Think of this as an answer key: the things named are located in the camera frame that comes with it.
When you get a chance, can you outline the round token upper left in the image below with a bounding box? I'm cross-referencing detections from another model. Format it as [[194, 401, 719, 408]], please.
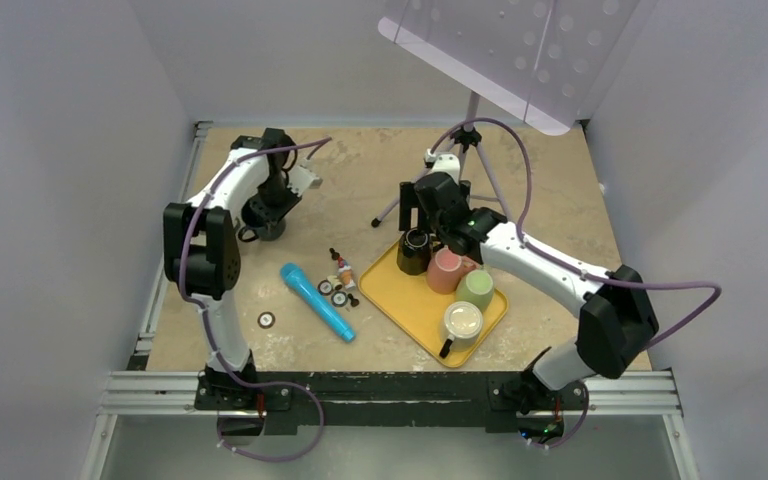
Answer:
[[317, 279, 334, 296]]

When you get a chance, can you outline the pink ceramic mug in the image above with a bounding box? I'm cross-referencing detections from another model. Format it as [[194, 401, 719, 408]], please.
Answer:
[[426, 247, 479, 294]]

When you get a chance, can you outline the green ceramic mug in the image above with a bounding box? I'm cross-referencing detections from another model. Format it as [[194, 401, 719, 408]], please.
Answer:
[[455, 269, 495, 312]]

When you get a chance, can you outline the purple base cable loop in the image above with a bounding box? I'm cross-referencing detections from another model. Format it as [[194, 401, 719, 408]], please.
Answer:
[[214, 378, 326, 464]]

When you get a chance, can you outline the yellow plastic tray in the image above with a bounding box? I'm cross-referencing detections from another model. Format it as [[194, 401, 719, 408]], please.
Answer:
[[359, 243, 509, 369]]

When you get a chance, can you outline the lilac tripod stand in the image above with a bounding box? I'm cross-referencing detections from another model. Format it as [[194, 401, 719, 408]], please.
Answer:
[[370, 91, 533, 256]]

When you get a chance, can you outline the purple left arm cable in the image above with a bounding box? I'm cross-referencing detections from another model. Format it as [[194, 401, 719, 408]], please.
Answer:
[[177, 137, 334, 392]]

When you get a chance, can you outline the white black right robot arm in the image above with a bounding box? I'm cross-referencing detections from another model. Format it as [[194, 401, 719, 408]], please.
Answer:
[[400, 172, 659, 407]]

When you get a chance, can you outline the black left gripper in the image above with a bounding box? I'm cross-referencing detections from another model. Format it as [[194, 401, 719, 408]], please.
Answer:
[[250, 175, 302, 234]]

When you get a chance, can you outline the dark blue ceramic mug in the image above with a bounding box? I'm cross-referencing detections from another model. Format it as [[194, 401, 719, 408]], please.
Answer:
[[237, 220, 286, 243]]

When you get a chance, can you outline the black table edge rail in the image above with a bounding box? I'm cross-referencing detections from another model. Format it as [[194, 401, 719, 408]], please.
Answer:
[[194, 371, 585, 435]]

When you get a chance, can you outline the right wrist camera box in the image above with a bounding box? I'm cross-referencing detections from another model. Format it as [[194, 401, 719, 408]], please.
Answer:
[[424, 149, 462, 183]]

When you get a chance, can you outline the cream mug black handle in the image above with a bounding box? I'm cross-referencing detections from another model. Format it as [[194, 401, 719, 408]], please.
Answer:
[[438, 301, 484, 359]]

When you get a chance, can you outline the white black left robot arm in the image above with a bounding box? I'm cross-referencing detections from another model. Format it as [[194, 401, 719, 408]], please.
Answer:
[[162, 128, 301, 409]]

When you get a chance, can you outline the round token lower right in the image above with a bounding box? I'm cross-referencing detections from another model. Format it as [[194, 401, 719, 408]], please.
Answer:
[[330, 291, 349, 308]]

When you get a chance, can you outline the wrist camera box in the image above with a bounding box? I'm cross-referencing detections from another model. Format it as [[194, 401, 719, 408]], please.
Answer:
[[288, 164, 322, 197], [424, 149, 462, 183]]

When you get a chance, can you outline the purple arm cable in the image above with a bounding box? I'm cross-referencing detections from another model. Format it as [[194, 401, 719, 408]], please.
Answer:
[[426, 117, 723, 352], [177, 137, 334, 392]]

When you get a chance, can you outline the round brown white token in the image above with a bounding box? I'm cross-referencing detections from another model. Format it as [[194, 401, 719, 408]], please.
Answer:
[[257, 311, 276, 329]]

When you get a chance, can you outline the blue toy microphone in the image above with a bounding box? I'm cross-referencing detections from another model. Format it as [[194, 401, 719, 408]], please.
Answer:
[[280, 263, 355, 343]]

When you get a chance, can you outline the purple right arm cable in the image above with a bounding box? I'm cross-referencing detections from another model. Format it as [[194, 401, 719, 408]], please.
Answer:
[[426, 117, 723, 352]]

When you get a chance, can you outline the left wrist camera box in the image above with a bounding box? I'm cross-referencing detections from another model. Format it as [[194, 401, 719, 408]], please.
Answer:
[[288, 164, 322, 197]]

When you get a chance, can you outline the black ceramic mug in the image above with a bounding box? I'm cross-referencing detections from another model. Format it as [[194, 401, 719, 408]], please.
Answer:
[[396, 228, 432, 276]]

